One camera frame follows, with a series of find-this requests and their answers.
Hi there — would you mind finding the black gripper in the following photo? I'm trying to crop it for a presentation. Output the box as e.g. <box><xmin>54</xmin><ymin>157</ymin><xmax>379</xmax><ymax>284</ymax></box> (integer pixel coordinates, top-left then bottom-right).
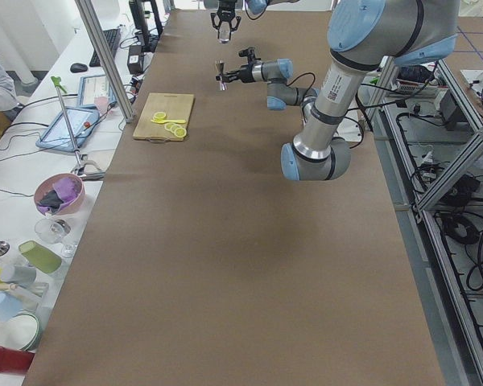
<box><xmin>231</xmin><ymin>64</ymin><xmax>254</xmax><ymax>83</ymax></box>
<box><xmin>210</xmin><ymin>0</ymin><xmax>242</xmax><ymax>33</ymax></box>

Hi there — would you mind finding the clear glass measuring cup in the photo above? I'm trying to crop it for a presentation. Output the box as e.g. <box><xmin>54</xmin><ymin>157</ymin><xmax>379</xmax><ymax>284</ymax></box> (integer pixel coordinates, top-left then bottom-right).
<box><xmin>217</xmin><ymin>22</ymin><xmax>231</xmax><ymax>44</ymax></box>

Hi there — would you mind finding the steel double jigger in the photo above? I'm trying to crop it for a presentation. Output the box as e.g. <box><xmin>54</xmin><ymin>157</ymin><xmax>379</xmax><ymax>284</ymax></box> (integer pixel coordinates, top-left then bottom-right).
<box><xmin>215</xmin><ymin>60</ymin><xmax>229</xmax><ymax>91</ymax></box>

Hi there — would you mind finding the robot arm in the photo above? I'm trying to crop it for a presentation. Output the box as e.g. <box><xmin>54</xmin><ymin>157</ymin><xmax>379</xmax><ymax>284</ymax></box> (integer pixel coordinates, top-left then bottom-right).
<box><xmin>217</xmin><ymin>1</ymin><xmax>460</xmax><ymax>181</ymax></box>
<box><xmin>203</xmin><ymin>0</ymin><xmax>284</xmax><ymax>32</ymax></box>

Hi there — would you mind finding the pink cup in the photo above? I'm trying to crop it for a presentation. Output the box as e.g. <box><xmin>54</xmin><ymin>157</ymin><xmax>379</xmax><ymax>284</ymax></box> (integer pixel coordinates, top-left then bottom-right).
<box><xmin>94</xmin><ymin>96</ymin><xmax>109</xmax><ymax>114</ymax></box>

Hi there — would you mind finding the green cup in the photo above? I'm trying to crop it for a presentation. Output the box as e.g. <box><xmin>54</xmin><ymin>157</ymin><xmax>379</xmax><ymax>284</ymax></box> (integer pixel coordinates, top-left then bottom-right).
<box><xmin>18</xmin><ymin>240</ymin><xmax>62</xmax><ymax>274</ymax></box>

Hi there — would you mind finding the black monitor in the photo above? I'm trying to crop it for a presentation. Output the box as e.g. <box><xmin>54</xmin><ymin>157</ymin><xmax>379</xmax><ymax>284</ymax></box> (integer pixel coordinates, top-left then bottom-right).
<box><xmin>129</xmin><ymin>0</ymin><xmax>163</xmax><ymax>53</ymax></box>

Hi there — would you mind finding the yellow plastic knife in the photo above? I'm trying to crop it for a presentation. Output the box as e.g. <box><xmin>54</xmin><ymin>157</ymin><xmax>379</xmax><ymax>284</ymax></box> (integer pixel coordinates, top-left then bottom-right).
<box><xmin>151</xmin><ymin>119</ymin><xmax>187</xmax><ymax>124</ymax></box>

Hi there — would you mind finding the wooden cutting board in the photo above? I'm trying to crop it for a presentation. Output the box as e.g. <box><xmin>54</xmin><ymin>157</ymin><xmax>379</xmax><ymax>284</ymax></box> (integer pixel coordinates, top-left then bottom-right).
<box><xmin>132</xmin><ymin>92</ymin><xmax>195</xmax><ymax>142</ymax></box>

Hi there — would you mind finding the black keyboard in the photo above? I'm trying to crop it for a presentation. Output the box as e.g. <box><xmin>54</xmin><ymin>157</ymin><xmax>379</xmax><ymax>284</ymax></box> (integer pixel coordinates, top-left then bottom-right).
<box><xmin>89</xmin><ymin>27</ymin><xmax>122</xmax><ymax>68</ymax></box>

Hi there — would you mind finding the blue teach pendant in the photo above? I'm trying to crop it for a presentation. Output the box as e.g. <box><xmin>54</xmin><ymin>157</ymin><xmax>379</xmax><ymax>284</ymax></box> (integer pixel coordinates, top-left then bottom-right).
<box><xmin>76</xmin><ymin>75</ymin><xmax>116</xmax><ymax>109</ymax></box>
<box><xmin>35</xmin><ymin>107</ymin><xmax>100</xmax><ymax>153</ymax></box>

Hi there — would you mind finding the long reacher grabber tool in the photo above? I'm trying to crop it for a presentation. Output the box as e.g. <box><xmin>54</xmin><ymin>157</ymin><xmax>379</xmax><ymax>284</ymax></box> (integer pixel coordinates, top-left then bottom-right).
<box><xmin>50</xmin><ymin>76</ymin><xmax>105</xmax><ymax>181</ymax></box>

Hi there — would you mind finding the pink bowl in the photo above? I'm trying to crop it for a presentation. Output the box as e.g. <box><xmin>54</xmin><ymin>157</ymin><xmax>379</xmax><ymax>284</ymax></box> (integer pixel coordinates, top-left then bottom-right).
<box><xmin>34</xmin><ymin>173</ymin><xmax>85</xmax><ymax>216</ymax></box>

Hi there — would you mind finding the wine glass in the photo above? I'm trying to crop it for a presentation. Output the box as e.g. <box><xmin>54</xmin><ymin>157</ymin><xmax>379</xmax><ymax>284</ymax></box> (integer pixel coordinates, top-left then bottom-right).
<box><xmin>34</xmin><ymin>218</ymin><xmax>78</xmax><ymax>258</ymax></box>

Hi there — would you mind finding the red cylinder container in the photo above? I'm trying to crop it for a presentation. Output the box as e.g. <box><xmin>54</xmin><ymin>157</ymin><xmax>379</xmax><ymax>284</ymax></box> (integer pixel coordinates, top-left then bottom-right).
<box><xmin>0</xmin><ymin>346</ymin><xmax>35</xmax><ymax>375</ymax></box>

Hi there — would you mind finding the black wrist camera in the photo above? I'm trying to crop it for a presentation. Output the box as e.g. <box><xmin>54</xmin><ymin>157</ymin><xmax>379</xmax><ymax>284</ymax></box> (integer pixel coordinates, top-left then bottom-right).
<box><xmin>238</xmin><ymin>47</ymin><xmax>259</xmax><ymax>64</ymax></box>

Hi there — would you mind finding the aluminium frame post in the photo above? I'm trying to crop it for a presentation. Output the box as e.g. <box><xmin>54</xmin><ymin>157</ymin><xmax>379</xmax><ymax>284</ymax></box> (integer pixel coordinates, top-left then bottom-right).
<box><xmin>75</xmin><ymin>0</ymin><xmax>134</xmax><ymax>123</ymax></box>

